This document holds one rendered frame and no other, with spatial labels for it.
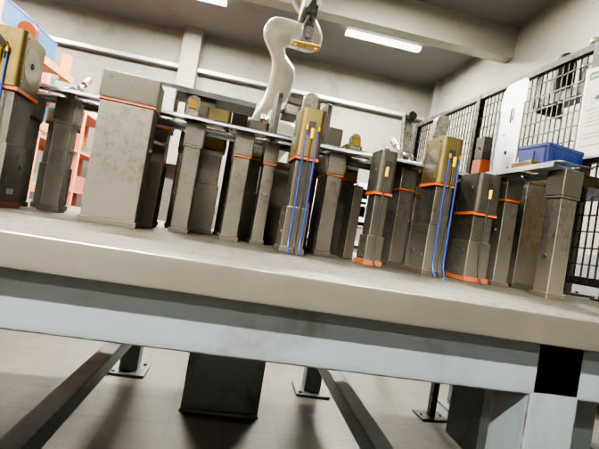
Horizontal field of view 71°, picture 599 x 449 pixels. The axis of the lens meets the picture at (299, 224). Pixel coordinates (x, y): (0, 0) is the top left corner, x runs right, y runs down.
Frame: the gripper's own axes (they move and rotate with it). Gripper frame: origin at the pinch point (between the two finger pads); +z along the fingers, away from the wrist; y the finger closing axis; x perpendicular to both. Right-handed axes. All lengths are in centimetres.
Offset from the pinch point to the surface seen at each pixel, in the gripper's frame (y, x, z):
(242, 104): -25.4, -15.3, 16.0
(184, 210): 7, -25, 55
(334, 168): 6.0, 12.7, 37.1
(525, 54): -367, 326, -215
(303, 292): 71, -4, 63
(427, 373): 67, 15, 72
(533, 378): 68, 31, 71
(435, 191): 23, 35, 41
